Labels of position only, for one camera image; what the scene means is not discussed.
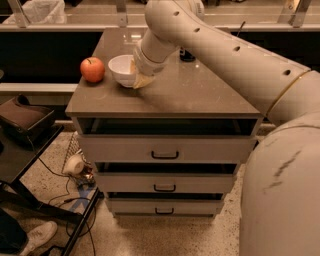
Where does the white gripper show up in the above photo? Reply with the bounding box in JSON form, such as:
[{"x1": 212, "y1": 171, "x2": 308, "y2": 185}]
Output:
[{"x1": 130, "y1": 40, "x2": 166, "y2": 89}]

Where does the white ceramic bowl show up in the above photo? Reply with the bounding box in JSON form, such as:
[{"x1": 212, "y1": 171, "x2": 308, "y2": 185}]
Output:
[{"x1": 108, "y1": 55, "x2": 136, "y2": 88}]

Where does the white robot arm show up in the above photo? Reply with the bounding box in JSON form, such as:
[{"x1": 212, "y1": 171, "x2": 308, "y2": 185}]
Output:
[{"x1": 134, "y1": 0, "x2": 320, "y2": 256}]

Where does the red apple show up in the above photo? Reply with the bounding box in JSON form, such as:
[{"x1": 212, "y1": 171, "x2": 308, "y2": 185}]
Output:
[{"x1": 80, "y1": 57, "x2": 105, "y2": 83}]

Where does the grey drawer cabinet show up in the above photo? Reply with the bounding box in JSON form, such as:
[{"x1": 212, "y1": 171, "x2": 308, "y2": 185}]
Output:
[{"x1": 65, "y1": 27, "x2": 268, "y2": 218}]

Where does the blue Pepsi can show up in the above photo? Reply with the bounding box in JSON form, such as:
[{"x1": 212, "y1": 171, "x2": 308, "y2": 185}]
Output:
[{"x1": 180, "y1": 47, "x2": 196, "y2": 62}]

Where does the top grey drawer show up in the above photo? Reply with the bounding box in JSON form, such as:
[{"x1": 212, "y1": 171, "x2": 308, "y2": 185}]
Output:
[{"x1": 77, "y1": 135, "x2": 256, "y2": 163}]

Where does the grey drawer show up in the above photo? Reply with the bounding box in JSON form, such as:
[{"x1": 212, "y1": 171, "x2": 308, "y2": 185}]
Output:
[
  {"x1": 94, "y1": 173, "x2": 234, "y2": 193},
  {"x1": 77, "y1": 135, "x2": 256, "y2": 163},
  {"x1": 106, "y1": 199, "x2": 224, "y2": 215}
]

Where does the middle grey drawer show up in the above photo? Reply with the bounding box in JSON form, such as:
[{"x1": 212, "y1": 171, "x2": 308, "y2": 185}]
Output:
[{"x1": 94, "y1": 173, "x2": 234, "y2": 193}]

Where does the white tape roll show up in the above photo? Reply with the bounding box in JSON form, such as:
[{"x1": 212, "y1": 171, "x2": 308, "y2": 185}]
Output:
[{"x1": 63, "y1": 154, "x2": 85, "y2": 175}]

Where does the white plastic bag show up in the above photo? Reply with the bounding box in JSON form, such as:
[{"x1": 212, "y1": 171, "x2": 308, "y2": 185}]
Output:
[{"x1": 3, "y1": 0, "x2": 67, "y2": 25}]

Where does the brown VR headset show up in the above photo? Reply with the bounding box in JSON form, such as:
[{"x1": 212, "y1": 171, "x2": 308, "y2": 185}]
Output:
[{"x1": 0, "y1": 95, "x2": 55, "y2": 141}]

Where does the bottom grey drawer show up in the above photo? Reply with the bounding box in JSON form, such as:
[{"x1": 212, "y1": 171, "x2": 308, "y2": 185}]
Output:
[{"x1": 106, "y1": 199, "x2": 224, "y2": 215}]

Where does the black side table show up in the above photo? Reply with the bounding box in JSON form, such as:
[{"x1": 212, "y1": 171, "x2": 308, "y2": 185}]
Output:
[{"x1": 0, "y1": 124, "x2": 102, "y2": 256}]

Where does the white sneaker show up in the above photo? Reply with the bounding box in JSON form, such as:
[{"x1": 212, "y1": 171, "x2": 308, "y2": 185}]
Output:
[{"x1": 19, "y1": 221, "x2": 58, "y2": 256}]

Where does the black floor cable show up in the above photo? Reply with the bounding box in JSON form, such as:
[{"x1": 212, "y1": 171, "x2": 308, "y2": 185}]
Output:
[{"x1": 26, "y1": 136, "x2": 98, "y2": 256}]

